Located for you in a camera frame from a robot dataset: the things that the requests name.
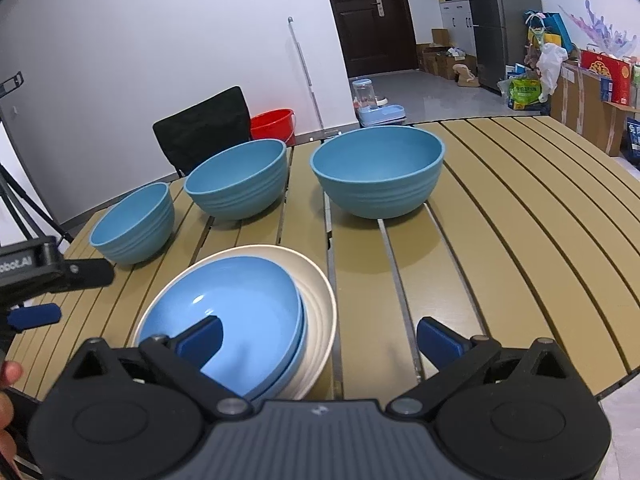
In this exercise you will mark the white plastic bag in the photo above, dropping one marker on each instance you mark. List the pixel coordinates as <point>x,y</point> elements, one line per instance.
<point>552,65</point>

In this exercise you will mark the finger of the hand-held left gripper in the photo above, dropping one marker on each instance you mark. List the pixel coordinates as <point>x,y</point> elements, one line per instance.
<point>37,315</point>
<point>90,272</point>

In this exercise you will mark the small tan object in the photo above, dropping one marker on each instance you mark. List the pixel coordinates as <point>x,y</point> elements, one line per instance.
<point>465,76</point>

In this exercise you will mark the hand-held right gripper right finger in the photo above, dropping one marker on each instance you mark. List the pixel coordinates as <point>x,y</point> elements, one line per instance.
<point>440,345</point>

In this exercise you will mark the blue plate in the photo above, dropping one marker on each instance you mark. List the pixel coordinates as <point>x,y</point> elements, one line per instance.
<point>250,300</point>

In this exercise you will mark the grey refrigerator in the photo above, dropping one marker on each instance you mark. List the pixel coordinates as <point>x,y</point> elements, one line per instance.
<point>500,25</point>

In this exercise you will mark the person's left hand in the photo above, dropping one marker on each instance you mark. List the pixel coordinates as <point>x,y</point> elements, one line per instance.
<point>10,372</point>

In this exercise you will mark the black folding chair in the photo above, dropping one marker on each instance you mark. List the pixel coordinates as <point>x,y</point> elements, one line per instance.
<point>200,130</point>

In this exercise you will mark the cardboard box with items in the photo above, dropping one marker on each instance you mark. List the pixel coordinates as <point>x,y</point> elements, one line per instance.
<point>452,60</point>

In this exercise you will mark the dark brown door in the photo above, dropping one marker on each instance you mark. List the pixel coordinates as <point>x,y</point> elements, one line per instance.
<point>370,30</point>

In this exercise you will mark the red gift box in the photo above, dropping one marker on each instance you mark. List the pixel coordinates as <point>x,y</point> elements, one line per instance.
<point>605,77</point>

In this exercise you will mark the green pet food bag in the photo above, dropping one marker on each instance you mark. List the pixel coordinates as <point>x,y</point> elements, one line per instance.
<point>525,94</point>

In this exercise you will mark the blue gift bag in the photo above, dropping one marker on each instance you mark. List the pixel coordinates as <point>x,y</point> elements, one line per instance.
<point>555,27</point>

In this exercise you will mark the medium blue bowl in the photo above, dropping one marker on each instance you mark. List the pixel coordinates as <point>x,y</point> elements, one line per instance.
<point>235,200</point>

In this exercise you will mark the small blue bowl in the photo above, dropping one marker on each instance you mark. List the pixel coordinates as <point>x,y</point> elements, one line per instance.
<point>135,240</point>

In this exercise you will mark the red bucket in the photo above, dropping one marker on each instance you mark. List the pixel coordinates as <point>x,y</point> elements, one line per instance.
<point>272,125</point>

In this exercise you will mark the black tripod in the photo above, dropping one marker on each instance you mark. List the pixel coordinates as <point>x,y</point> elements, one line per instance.
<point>20,205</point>

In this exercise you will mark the large cardboard box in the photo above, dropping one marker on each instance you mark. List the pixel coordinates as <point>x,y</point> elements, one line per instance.
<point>585,110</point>

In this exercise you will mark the large blue bowl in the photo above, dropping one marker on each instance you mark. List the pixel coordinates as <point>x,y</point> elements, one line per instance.
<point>380,195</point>

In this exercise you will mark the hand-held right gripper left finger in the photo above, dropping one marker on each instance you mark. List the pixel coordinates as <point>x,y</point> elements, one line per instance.
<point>200,340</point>

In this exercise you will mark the white flat mop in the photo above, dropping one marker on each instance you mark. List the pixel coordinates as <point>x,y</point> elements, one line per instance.
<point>306,75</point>

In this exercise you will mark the white cabinet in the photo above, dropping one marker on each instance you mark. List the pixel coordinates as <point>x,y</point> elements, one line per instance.
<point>457,20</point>

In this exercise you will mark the cream plate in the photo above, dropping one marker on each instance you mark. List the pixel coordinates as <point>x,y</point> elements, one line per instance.
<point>317,305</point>

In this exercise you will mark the small open cardboard box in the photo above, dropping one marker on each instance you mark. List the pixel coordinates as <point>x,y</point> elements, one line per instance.
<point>434,60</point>

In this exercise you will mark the blue pet feeder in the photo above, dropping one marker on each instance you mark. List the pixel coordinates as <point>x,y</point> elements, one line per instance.
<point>380,112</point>

